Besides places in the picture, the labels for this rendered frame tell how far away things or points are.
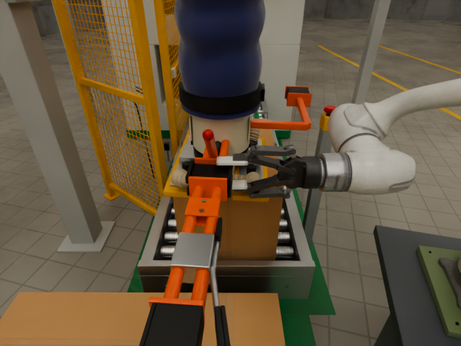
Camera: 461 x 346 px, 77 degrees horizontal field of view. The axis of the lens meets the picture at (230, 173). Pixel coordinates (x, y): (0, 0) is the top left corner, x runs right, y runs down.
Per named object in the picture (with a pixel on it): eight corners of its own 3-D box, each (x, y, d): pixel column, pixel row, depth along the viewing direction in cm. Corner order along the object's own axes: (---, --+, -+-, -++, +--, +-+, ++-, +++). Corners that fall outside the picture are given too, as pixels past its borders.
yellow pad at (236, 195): (237, 141, 107) (238, 128, 104) (265, 142, 107) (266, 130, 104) (232, 200, 79) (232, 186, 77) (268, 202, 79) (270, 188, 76)
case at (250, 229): (196, 180, 174) (191, 117, 152) (263, 181, 174) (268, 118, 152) (180, 261, 124) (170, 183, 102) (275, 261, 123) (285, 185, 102)
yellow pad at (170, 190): (186, 139, 108) (185, 126, 105) (213, 139, 108) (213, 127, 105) (162, 197, 80) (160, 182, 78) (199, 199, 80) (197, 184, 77)
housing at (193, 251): (179, 248, 53) (177, 231, 50) (217, 250, 52) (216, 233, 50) (170, 282, 47) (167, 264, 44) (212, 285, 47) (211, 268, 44)
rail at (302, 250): (256, 106, 322) (257, 89, 311) (261, 106, 322) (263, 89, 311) (295, 292, 128) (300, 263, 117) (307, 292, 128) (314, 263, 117)
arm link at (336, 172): (345, 200, 66) (319, 200, 66) (333, 177, 73) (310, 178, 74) (354, 165, 61) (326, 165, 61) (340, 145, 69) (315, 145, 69)
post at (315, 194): (296, 251, 199) (321, 112, 145) (306, 251, 199) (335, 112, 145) (298, 259, 194) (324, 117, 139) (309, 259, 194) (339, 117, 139)
